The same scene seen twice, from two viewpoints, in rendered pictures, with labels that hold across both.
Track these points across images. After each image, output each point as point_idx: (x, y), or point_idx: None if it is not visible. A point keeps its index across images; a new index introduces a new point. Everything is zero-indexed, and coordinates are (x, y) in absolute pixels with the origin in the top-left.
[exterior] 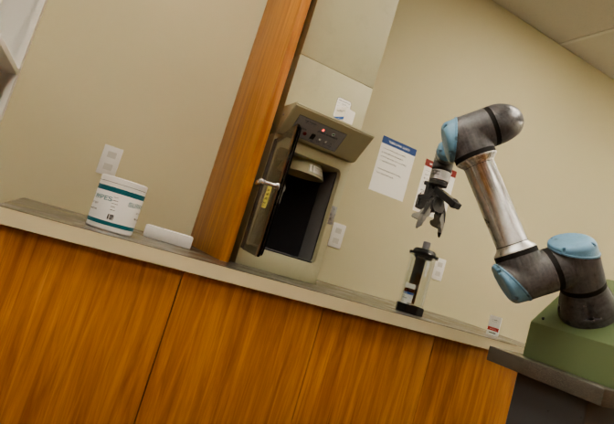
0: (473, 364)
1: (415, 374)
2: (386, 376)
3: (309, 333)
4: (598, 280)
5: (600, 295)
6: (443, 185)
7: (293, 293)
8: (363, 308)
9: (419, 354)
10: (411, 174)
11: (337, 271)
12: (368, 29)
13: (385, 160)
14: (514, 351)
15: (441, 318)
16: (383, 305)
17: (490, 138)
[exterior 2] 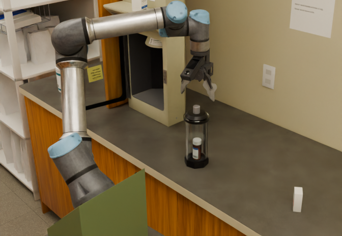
0: (211, 220)
1: (170, 209)
2: (153, 202)
3: (111, 159)
4: (62, 175)
5: (68, 186)
6: (192, 54)
7: (92, 136)
8: (122, 152)
9: (170, 195)
10: (336, 3)
11: (276, 110)
12: None
13: None
14: (236, 225)
15: (298, 176)
16: (181, 152)
17: (57, 53)
